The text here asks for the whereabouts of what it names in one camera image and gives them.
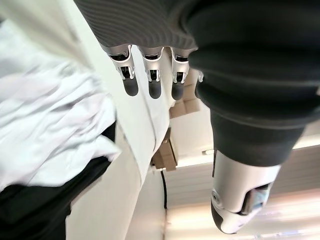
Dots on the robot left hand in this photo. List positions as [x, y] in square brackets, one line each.
[250, 62]

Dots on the large cardboard box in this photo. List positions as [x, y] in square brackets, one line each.
[188, 106]

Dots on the small cardboard box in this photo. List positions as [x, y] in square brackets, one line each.
[167, 156]

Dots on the white bed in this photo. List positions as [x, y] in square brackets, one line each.
[140, 130]

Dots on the white crumpled garment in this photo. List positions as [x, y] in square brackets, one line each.
[50, 120]

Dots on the black garment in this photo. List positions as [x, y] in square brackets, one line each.
[32, 210]

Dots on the white wall socket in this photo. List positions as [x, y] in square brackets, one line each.
[208, 152]

